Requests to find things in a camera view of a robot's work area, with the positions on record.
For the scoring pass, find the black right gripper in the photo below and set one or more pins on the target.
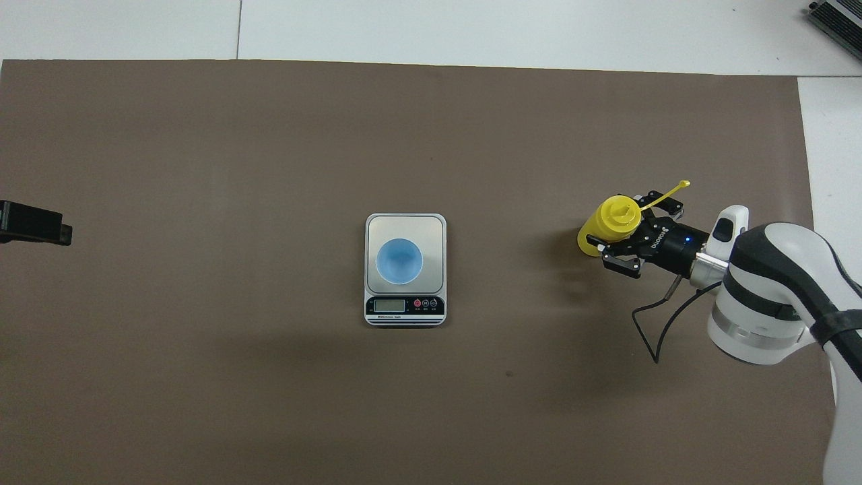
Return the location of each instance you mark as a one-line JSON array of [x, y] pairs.
[[673, 246]]

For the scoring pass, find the yellow squeeze bottle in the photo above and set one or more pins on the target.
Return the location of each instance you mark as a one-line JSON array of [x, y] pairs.
[[616, 219]]

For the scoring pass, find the light blue plastic cup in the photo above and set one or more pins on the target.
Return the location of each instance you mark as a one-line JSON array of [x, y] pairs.
[[399, 261]]

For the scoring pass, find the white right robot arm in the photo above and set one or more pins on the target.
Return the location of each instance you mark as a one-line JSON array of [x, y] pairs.
[[774, 283]]

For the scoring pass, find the silver digital kitchen scale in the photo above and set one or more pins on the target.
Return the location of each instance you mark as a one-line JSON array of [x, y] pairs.
[[436, 225]]

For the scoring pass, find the brown table mat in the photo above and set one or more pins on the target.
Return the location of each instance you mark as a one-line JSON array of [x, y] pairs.
[[269, 135]]

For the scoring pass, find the grey finned metal device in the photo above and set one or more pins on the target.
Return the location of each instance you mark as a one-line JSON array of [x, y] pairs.
[[842, 20]]

